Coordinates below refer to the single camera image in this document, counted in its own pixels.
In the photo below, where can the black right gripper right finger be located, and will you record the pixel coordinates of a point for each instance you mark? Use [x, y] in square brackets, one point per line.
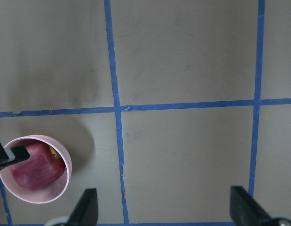
[244, 210]

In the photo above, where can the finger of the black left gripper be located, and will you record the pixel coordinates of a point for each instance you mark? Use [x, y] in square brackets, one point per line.
[11, 156]

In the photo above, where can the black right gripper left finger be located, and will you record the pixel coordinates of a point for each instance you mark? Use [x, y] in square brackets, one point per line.
[85, 212]

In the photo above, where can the pink bowl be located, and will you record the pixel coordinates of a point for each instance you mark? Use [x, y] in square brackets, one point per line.
[47, 194]

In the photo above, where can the red apple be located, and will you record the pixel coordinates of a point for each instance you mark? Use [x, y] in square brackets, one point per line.
[44, 167]

